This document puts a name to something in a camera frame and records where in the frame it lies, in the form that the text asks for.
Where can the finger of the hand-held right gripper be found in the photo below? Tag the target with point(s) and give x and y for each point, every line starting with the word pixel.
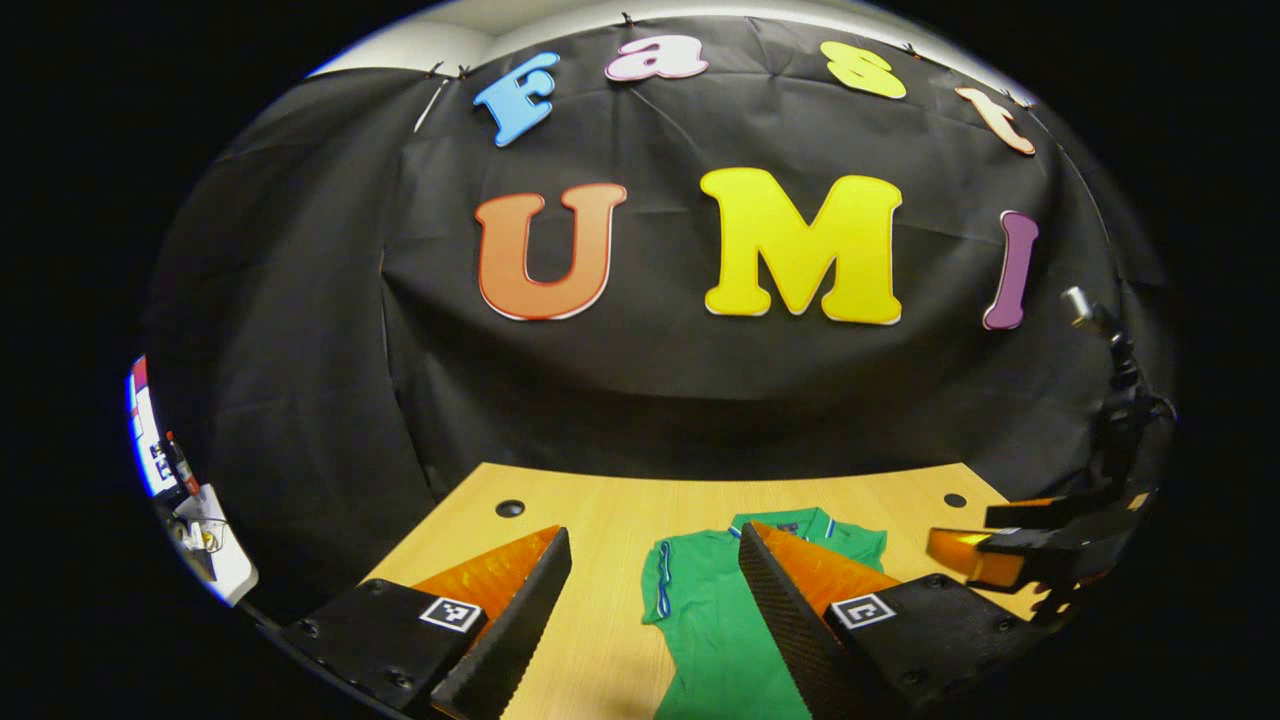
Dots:
pixel 1050 558
pixel 1070 513

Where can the green T-shirt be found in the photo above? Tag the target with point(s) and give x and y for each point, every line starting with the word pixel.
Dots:
pixel 700 620

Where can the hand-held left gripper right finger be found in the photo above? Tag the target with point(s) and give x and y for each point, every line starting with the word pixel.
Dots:
pixel 790 640

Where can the white printed panel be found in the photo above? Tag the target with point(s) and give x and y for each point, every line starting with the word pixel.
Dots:
pixel 145 430

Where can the white device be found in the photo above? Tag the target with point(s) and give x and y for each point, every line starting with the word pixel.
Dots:
pixel 225 560

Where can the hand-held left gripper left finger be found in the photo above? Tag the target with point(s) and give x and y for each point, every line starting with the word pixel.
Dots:
pixel 520 640

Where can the black backdrop cloth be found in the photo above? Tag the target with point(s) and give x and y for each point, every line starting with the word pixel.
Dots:
pixel 650 370

